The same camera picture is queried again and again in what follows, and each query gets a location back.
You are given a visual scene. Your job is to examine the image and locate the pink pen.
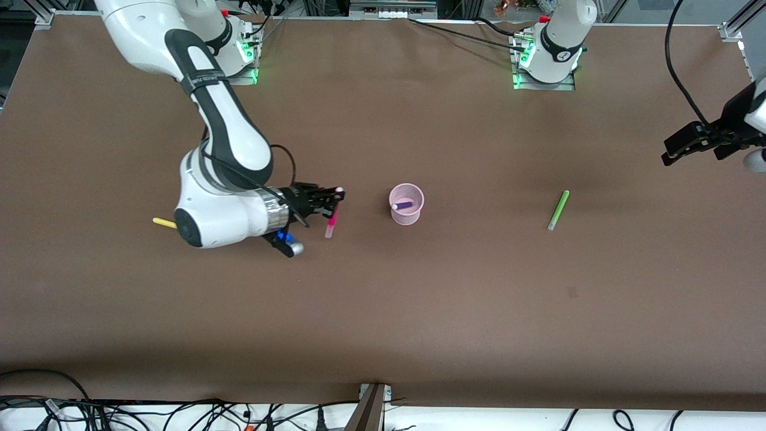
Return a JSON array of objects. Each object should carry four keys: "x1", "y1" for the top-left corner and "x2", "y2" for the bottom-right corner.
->
[{"x1": 324, "y1": 187, "x2": 345, "y2": 239}]

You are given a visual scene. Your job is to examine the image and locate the pink pen holder cup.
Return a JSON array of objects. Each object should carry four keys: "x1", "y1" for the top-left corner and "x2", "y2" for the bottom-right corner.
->
[{"x1": 389, "y1": 183, "x2": 425, "y2": 226}]

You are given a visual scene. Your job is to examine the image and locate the aluminium corner profile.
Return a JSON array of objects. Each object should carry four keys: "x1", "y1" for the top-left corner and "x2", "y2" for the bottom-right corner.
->
[
  {"x1": 720, "y1": 0, "x2": 766, "y2": 41},
  {"x1": 18, "y1": 0, "x2": 56, "y2": 29}
]

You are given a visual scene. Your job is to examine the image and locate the green pen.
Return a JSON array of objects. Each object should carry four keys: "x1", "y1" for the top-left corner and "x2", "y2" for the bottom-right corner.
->
[{"x1": 547, "y1": 190, "x2": 570, "y2": 232}]

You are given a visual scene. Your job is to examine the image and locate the dark support beam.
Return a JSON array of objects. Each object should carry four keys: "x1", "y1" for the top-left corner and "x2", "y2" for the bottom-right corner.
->
[{"x1": 344, "y1": 384, "x2": 387, "y2": 431}]

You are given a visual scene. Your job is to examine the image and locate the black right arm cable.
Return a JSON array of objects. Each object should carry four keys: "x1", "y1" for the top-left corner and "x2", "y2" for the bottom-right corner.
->
[{"x1": 200, "y1": 144, "x2": 312, "y2": 228}]

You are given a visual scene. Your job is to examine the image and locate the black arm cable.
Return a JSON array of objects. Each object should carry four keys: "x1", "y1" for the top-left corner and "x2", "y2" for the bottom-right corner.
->
[
  {"x1": 664, "y1": 0, "x2": 713, "y2": 128},
  {"x1": 200, "y1": 144, "x2": 312, "y2": 228}
]

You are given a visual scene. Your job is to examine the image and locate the aluminium table edge rail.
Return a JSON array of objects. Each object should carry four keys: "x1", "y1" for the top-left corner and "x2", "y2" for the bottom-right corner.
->
[{"x1": 737, "y1": 41, "x2": 766, "y2": 117}]

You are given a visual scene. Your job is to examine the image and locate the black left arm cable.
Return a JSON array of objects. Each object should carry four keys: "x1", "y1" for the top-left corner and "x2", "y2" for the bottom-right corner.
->
[{"x1": 664, "y1": 0, "x2": 713, "y2": 128}]

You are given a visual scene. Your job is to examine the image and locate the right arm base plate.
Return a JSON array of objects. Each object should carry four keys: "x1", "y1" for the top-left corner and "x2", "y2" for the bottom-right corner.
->
[{"x1": 227, "y1": 60, "x2": 259, "y2": 86}]

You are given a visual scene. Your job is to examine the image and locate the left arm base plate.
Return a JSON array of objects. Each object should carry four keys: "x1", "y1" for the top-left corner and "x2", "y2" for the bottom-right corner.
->
[{"x1": 513, "y1": 66, "x2": 576, "y2": 92}]

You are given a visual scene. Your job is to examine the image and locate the grey metal equipment rail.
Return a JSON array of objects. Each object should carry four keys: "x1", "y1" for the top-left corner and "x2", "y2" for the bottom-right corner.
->
[{"x1": 349, "y1": 0, "x2": 439, "y2": 20}]

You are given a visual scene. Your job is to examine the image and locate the black cable across table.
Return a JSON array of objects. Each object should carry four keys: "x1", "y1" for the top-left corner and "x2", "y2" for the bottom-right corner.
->
[{"x1": 409, "y1": 17, "x2": 530, "y2": 53}]

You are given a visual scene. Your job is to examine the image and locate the black tangled floor cable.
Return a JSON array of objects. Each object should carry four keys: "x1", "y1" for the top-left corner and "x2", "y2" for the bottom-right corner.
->
[{"x1": 90, "y1": 396, "x2": 360, "y2": 431}]

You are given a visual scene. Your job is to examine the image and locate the black arched floor cable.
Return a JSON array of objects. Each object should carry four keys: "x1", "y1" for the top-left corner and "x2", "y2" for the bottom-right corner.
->
[{"x1": 0, "y1": 369, "x2": 90, "y2": 402}]

